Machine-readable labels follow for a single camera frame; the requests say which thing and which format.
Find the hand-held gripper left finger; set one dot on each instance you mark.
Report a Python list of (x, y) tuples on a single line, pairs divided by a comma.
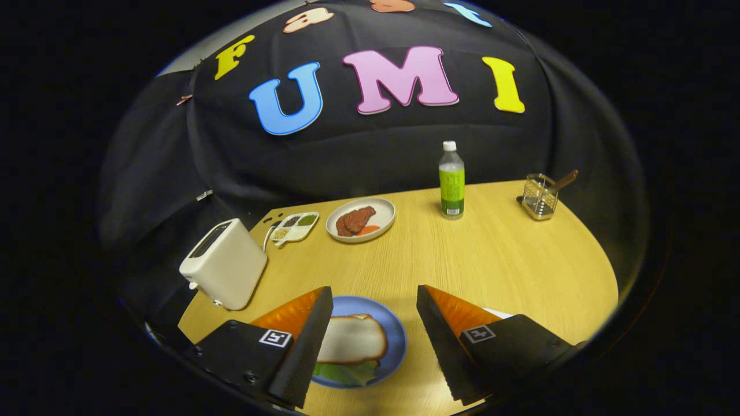
[(303, 352)]

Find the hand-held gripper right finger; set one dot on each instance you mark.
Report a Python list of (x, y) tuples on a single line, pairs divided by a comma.
[(442, 346)]

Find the green lettuce leaf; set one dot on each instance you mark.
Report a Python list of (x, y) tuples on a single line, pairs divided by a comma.
[(347, 374)]

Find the white bread slice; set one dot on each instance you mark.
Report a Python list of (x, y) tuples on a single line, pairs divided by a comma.
[(352, 341)]

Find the blue plate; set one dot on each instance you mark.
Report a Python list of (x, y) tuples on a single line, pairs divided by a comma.
[(396, 341)]

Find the white toaster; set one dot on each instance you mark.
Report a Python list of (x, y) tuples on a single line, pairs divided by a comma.
[(231, 271)]

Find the white divided seasoning tray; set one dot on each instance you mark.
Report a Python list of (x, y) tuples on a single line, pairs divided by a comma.
[(295, 231)]

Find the brown meat patty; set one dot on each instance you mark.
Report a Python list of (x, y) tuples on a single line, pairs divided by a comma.
[(342, 226), (359, 218)]

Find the orange vegetable slice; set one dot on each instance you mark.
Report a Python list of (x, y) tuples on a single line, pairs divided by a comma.
[(368, 230)]

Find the large white plate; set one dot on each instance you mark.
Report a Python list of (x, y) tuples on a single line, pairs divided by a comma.
[(383, 214)]

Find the green label drink bottle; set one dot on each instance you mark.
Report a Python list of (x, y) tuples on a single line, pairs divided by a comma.
[(451, 185)]

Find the silver metal clip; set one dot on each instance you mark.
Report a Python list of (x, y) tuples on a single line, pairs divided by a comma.
[(204, 195)]

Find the pink clothespin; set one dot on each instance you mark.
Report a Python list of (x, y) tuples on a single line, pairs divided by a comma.
[(185, 99)]

